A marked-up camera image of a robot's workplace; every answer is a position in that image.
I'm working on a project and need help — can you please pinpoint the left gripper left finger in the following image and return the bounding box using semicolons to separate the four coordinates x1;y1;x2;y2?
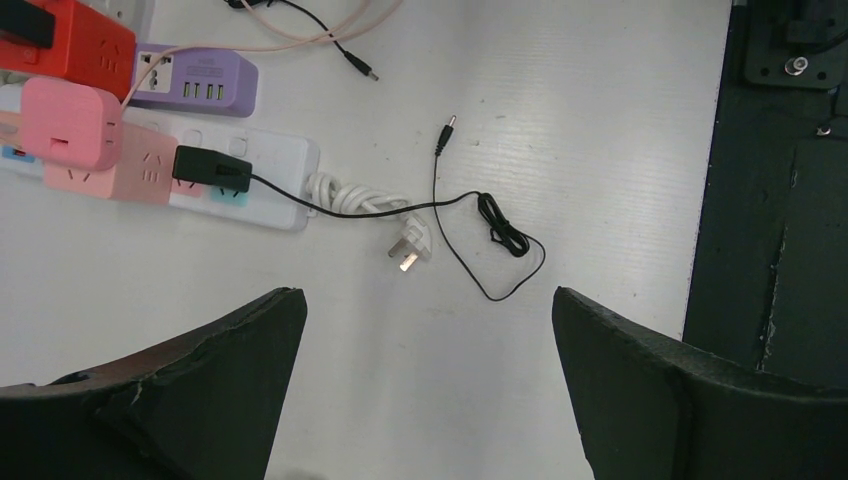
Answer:
1;288;307;479

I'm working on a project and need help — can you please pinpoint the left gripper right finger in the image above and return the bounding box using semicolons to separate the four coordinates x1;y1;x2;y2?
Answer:
552;287;847;479

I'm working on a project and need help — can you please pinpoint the long white power strip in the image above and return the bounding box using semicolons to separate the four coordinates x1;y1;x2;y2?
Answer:
0;82;435;273

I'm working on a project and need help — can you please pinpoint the pink cube socket adapter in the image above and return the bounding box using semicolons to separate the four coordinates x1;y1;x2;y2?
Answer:
19;77;123;171

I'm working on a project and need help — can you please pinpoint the red cube socket adapter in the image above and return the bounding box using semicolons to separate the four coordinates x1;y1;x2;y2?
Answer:
1;1;137;100

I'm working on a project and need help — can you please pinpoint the black plug on red cube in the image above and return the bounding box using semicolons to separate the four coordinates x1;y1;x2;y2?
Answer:
1;0;56;49

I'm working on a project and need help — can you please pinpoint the light pink cube adapter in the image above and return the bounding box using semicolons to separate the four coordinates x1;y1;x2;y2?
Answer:
43;124;178;205

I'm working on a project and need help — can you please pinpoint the purple power strip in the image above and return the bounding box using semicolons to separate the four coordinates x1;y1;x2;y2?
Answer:
130;43;259;118

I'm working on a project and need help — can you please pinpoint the white cube adapter behind red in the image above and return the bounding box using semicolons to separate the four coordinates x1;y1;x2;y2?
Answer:
84;0;156;43

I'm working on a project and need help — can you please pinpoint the black mounting base plate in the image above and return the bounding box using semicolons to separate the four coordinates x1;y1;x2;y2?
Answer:
683;1;847;387

